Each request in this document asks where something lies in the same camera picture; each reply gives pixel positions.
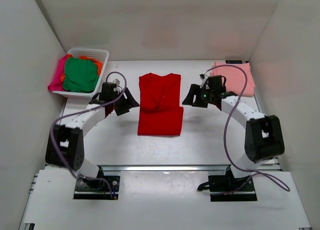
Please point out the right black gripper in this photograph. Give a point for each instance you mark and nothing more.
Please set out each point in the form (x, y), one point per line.
(195, 90)

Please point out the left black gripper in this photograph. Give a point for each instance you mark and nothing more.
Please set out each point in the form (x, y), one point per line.
(130, 102)

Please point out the red t shirt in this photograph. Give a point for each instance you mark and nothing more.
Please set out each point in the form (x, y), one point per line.
(160, 111)

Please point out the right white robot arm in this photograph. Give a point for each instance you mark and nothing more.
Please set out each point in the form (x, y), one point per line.
(263, 134)

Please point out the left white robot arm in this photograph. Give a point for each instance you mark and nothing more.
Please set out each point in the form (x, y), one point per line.
(65, 147)

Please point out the folded pink t shirt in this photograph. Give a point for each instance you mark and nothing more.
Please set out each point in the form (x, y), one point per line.
(235, 79)

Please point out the orange t shirt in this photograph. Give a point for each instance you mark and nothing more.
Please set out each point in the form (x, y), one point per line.
(98, 64)

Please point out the green t shirt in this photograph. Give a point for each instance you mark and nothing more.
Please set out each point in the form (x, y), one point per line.
(80, 75)

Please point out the white plastic basket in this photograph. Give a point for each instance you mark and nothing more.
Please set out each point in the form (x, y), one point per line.
(97, 54)

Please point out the magenta t shirt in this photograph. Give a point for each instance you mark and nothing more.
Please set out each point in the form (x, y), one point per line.
(57, 82)

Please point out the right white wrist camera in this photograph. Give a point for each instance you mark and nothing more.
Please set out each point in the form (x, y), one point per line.
(203, 76)

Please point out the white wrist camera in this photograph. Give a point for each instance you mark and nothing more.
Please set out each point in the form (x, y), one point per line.
(116, 81)
(203, 76)

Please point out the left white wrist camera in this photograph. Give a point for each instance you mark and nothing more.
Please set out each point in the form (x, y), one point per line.
(116, 81)

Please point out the aluminium table rail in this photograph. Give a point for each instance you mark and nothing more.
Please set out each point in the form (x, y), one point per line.
(163, 168)

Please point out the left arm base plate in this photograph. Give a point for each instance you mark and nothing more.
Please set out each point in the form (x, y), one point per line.
(97, 190)

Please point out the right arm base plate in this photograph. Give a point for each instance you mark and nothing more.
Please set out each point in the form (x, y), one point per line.
(227, 188)

